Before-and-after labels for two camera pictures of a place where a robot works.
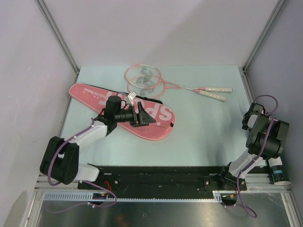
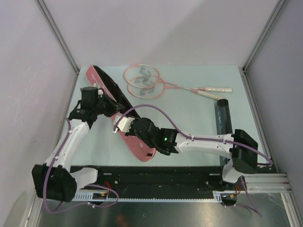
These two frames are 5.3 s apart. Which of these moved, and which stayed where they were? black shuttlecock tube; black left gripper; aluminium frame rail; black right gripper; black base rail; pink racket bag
Moved: black left gripper; black right gripper; black shuttlecock tube; pink racket bag
Stayed: black base rail; aluminium frame rail
